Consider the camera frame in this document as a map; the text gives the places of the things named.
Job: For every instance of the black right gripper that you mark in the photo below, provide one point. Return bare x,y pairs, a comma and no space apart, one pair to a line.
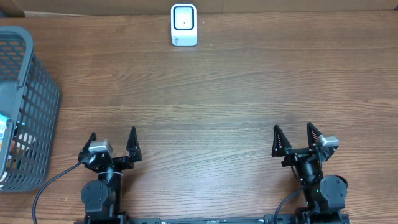
295,155

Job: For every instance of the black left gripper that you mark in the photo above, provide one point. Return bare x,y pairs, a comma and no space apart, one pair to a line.
125,163

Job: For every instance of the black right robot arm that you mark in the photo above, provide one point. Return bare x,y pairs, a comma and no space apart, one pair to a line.
324,195

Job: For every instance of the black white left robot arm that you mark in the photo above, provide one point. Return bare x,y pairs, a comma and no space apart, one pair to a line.
102,197

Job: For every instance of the blue packaged item in basket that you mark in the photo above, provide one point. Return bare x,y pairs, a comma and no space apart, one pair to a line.
5,129

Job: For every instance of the white barcode scanner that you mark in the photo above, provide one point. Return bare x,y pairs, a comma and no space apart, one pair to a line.
183,25

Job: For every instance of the grey plastic mesh basket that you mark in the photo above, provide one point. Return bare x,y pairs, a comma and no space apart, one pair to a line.
30,97

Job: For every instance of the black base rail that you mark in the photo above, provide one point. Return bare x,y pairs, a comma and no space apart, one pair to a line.
267,219

